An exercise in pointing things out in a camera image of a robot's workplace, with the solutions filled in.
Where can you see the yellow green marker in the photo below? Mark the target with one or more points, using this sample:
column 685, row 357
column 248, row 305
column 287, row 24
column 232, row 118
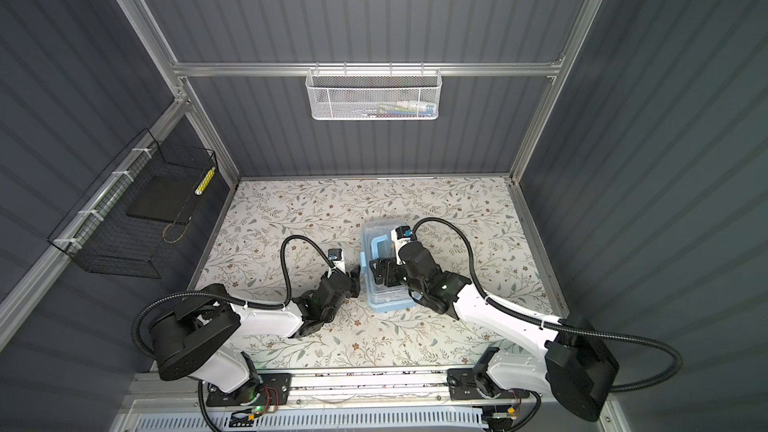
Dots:
column 205, row 181

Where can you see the white ventilation grille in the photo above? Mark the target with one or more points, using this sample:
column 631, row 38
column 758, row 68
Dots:
column 354, row 419

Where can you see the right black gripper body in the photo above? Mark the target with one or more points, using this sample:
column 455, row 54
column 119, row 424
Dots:
column 415, row 286

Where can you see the white wire mesh basket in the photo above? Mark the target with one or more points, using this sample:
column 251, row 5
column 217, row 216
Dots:
column 339, row 97

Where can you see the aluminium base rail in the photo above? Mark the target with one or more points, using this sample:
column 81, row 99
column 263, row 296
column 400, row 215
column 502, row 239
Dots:
column 344, row 387

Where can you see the light blue plastic tool box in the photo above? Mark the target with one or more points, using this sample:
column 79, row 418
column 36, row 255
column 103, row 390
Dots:
column 384, row 292

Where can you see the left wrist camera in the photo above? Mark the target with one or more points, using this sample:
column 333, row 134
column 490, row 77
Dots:
column 336, row 257

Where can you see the pens in white basket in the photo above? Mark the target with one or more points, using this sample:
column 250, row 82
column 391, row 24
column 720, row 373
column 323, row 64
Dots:
column 411, row 108

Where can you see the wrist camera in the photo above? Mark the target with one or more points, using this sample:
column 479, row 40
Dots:
column 401, row 236
column 336, row 257

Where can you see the black wire mesh basket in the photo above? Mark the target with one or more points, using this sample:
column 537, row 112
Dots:
column 133, row 222

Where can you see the black flat pad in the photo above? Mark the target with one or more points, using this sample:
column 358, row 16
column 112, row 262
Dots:
column 167, row 200

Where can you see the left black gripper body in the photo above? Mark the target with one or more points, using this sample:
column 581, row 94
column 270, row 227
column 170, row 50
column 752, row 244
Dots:
column 354, row 286

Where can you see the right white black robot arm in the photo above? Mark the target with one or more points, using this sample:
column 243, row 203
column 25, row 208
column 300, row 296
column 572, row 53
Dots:
column 577, row 370

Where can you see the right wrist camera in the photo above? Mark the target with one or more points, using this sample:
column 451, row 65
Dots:
column 401, row 236

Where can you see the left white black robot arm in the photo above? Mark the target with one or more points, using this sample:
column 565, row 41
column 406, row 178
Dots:
column 193, row 339

